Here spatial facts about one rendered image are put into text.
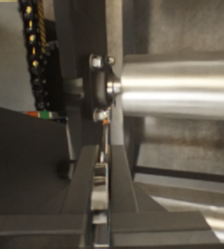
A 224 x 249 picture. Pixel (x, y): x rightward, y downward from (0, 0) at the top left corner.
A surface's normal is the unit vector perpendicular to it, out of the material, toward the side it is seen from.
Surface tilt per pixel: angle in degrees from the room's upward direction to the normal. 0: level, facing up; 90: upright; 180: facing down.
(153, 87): 8
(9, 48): 0
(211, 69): 37
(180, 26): 0
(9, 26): 0
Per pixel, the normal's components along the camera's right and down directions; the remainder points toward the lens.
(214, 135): -0.24, 0.35
